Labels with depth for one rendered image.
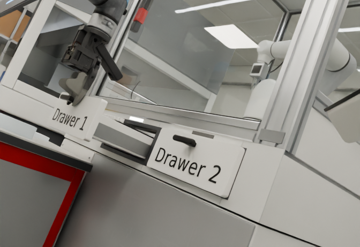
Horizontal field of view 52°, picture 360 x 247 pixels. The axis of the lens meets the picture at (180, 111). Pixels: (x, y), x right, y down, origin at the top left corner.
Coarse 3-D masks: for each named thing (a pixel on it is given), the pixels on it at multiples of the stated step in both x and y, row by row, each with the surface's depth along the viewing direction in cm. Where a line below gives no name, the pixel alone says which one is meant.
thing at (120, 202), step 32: (96, 160) 122; (96, 192) 114; (128, 192) 102; (160, 192) 92; (64, 224) 120; (96, 224) 106; (128, 224) 96; (160, 224) 87; (192, 224) 80; (224, 224) 73; (256, 224) 69
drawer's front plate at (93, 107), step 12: (84, 96) 100; (60, 108) 109; (72, 108) 102; (84, 108) 97; (96, 108) 91; (48, 120) 113; (72, 120) 99; (84, 120) 94; (96, 120) 91; (72, 132) 96; (84, 132) 91
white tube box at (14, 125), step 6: (0, 114) 110; (0, 120) 110; (6, 120) 111; (12, 120) 111; (18, 120) 120; (0, 126) 110; (6, 126) 111; (12, 126) 111; (18, 126) 112; (24, 126) 113; (30, 126) 114; (18, 132) 112; (24, 132) 113; (30, 132) 114; (30, 138) 114
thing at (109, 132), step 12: (108, 120) 95; (96, 132) 93; (108, 132) 95; (120, 132) 97; (132, 132) 99; (108, 144) 103; (120, 144) 97; (132, 144) 99; (144, 144) 102; (144, 156) 102
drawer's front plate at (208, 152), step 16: (160, 144) 97; (176, 144) 92; (208, 144) 84; (224, 144) 80; (192, 160) 85; (208, 160) 81; (224, 160) 78; (240, 160) 77; (176, 176) 87; (192, 176) 83; (208, 176) 79; (224, 176) 76; (224, 192) 75
